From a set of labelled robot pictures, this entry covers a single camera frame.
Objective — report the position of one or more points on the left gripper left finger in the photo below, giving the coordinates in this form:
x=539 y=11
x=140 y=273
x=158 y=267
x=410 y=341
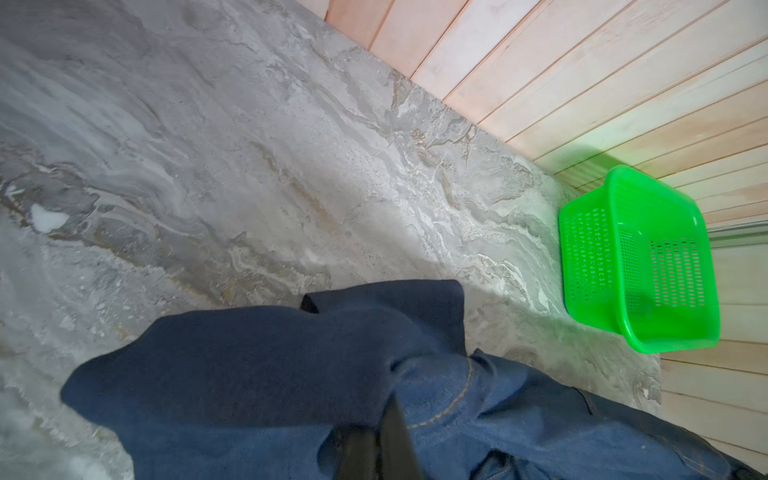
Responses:
x=358 y=454

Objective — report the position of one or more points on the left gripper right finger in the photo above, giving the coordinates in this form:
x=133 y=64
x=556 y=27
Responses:
x=398 y=460

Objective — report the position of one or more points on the dark blue denim trousers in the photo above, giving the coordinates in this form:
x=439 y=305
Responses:
x=261 y=392

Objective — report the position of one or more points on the green plastic basket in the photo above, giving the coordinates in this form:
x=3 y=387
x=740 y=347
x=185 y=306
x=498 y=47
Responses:
x=637 y=262

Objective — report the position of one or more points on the right aluminium corner post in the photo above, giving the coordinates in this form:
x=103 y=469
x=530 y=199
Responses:
x=755 y=233

